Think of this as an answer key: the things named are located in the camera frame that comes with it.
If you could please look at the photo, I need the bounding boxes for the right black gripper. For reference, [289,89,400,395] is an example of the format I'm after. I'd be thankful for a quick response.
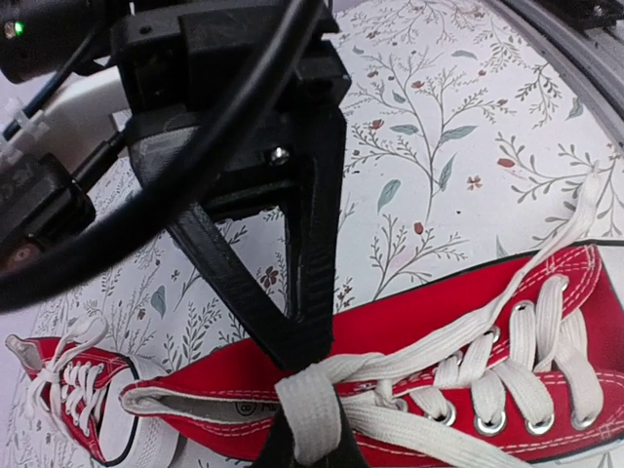
[111,1,350,215]

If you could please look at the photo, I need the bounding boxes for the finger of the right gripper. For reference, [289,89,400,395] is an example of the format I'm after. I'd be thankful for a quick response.
[168,105,346,371]

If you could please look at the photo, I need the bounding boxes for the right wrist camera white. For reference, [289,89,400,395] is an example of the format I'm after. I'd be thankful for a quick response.
[0,72,133,279]

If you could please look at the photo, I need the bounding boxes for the red sneaker with laces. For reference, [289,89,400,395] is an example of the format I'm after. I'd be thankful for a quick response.
[5,316,178,467]

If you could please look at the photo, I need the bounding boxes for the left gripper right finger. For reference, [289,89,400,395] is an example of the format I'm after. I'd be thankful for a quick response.
[316,403,369,468]

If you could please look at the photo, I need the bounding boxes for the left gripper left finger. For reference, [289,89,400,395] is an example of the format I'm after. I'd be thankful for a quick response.
[253,409,297,468]

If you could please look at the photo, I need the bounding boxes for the front aluminium rail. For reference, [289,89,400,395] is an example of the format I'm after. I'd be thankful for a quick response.
[504,1,623,148]

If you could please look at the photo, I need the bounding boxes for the right black camera cable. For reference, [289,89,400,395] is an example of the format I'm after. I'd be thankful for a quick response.
[0,0,323,313]

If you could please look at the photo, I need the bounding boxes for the floral patterned table mat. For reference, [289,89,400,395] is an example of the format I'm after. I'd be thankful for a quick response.
[4,0,624,468]

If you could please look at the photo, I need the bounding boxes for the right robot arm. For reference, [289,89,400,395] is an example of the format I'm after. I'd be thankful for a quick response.
[1,1,351,371]

